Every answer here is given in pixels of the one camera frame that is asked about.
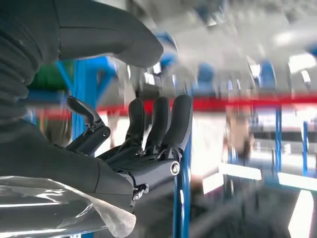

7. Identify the blue metal shelf rack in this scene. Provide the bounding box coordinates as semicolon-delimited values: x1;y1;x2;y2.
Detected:
25;56;310;238

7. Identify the clear plastic film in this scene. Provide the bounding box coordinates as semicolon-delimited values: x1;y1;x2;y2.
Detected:
0;176;137;238

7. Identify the red barrier belt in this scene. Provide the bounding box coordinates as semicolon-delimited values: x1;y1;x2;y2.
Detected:
37;94;317;116

